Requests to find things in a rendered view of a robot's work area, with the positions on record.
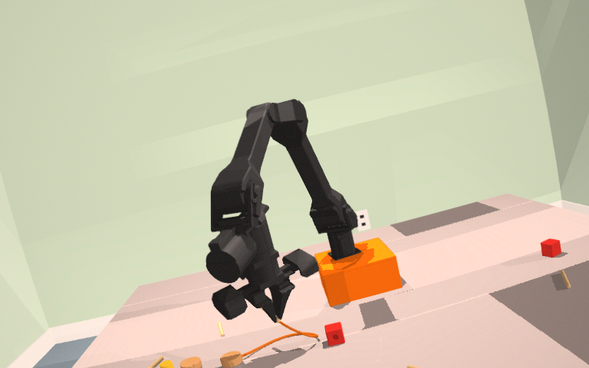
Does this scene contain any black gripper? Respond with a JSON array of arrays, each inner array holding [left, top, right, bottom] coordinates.
[[211, 243, 319, 323]]

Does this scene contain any round wooden button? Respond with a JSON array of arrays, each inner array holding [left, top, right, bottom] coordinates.
[[220, 350, 243, 368]]

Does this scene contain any orange string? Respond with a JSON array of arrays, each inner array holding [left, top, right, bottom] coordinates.
[[242, 317, 318, 357]]

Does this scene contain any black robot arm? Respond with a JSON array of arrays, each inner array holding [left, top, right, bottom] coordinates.
[[206, 99, 361, 284]]

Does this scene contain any tan round disc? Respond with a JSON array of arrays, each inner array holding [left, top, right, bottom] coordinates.
[[180, 356, 202, 368]]

